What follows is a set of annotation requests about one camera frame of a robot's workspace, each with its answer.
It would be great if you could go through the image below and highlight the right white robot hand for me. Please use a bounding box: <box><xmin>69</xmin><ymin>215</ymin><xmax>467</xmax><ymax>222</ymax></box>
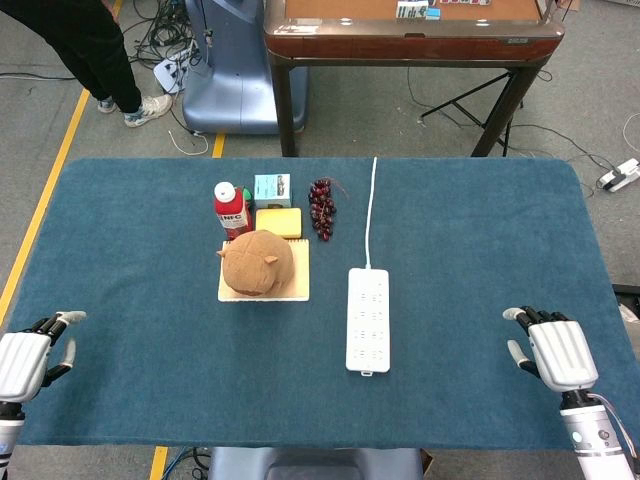
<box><xmin>502</xmin><ymin>305</ymin><xmax>600</xmax><ymax>393</ymax></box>

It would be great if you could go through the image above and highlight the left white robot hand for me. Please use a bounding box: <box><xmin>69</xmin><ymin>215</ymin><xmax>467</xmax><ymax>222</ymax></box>
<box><xmin>0</xmin><ymin>310</ymin><xmax>88</xmax><ymax>403</ymax></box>

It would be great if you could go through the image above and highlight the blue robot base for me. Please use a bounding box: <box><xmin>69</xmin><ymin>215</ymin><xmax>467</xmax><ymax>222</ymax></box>
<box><xmin>181</xmin><ymin>0</ymin><xmax>310</xmax><ymax>136</ymax></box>

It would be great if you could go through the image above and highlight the white floor power strip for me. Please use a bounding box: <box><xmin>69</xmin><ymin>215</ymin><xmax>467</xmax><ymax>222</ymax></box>
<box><xmin>597</xmin><ymin>158</ymin><xmax>640</xmax><ymax>193</ymax></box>

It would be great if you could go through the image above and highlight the blue table cloth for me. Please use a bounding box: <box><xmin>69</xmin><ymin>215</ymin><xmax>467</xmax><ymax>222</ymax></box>
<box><xmin>8</xmin><ymin>157</ymin><xmax>640</xmax><ymax>451</ymax></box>

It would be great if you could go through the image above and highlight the brown plush toy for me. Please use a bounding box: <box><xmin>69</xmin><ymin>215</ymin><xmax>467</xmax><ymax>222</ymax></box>
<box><xmin>216</xmin><ymin>229</ymin><xmax>295</xmax><ymax>297</ymax></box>

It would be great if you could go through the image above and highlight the red juice bottle white cap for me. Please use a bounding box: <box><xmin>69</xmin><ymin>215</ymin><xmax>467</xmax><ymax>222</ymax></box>
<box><xmin>213</xmin><ymin>181</ymin><xmax>254</xmax><ymax>242</ymax></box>

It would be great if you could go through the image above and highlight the blue grey robot torso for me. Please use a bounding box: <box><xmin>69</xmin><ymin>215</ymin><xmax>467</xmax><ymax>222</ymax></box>
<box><xmin>207</xmin><ymin>446</ymin><xmax>425</xmax><ymax>480</ymax></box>

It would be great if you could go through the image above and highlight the beige wooden board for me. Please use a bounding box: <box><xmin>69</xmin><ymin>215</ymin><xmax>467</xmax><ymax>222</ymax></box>
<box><xmin>217</xmin><ymin>238</ymin><xmax>311</xmax><ymax>303</ymax></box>

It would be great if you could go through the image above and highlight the white sneaker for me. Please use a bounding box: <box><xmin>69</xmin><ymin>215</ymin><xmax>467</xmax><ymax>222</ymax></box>
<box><xmin>123</xmin><ymin>93</ymin><xmax>174</xmax><ymax>129</ymax></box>

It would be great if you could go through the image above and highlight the dark red grape bunch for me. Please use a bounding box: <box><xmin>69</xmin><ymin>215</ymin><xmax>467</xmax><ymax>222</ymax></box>
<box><xmin>307</xmin><ymin>177</ymin><xmax>347</xmax><ymax>243</ymax></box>

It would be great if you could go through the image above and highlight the yellow sponge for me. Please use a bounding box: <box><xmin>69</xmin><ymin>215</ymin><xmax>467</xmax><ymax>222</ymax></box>
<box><xmin>255</xmin><ymin>207</ymin><xmax>304</xmax><ymax>240</ymax></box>

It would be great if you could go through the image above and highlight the teal small carton box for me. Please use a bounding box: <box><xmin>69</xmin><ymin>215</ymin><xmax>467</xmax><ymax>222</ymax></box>
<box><xmin>253</xmin><ymin>173</ymin><xmax>293</xmax><ymax>210</ymax></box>

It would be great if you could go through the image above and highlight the person in black trousers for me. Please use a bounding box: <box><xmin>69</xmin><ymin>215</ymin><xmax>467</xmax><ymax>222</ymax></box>
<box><xmin>0</xmin><ymin>0</ymin><xmax>143</xmax><ymax>115</ymax></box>

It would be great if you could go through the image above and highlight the brown mahjong table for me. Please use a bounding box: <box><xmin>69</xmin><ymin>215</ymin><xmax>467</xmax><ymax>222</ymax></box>
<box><xmin>263</xmin><ymin>0</ymin><xmax>566</xmax><ymax>159</ymax></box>

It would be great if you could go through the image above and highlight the white power cable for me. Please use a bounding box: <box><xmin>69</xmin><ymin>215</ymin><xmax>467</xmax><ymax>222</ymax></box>
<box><xmin>364</xmin><ymin>156</ymin><xmax>379</xmax><ymax>270</ymax></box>

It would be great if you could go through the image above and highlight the white loose floor cable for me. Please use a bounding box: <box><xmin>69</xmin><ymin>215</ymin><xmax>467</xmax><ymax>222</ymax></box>
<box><xmin>167</xmin><ymin>128</ymin><xmax>210</xmax><ymax>157</ymax></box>

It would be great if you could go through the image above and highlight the white floor socket with cables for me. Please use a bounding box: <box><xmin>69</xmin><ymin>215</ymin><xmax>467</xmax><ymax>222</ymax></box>
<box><xmin>152</xmin><ymin>47</ymin><xmax>199</xmax><ymax>95</ymax></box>

